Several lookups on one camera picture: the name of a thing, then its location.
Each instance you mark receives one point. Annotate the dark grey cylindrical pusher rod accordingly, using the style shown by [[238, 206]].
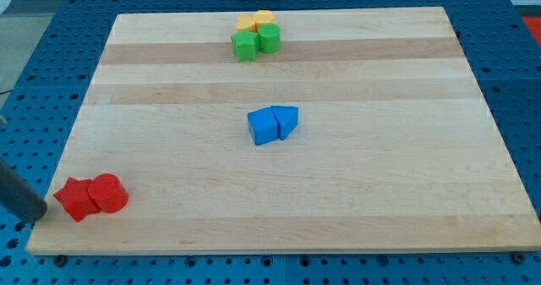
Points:
[[19, 198]]

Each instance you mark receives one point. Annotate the red star block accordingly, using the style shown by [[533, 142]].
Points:
[[75, 198]]

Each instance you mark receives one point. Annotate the red cylinder block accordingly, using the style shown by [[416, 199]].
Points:
[[107, 191]]

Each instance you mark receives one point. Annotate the blue cube block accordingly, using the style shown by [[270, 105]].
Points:
[[263, 126]]

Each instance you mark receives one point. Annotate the green star block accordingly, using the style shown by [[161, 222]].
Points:
[[245, 45]]

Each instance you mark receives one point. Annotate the blue triangle block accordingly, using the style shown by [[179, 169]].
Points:
[[287, 119]]

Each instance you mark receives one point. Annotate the yellow heart block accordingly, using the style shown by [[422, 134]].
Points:
[[246, 22]]

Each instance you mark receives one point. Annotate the green cylinder block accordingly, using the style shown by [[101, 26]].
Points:
[[270, 38]]

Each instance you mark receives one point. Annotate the yellow hexagon block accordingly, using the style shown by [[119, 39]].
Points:
[[262, 17]]

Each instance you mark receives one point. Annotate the light wooden board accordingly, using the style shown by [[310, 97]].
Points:
[[395, 150]]

